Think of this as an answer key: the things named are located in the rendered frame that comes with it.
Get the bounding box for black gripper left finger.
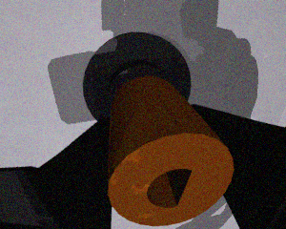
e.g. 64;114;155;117
0;117;112;229

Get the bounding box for orange knob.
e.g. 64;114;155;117
108;75;235;226

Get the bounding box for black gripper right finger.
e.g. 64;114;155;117
190;104;286;229

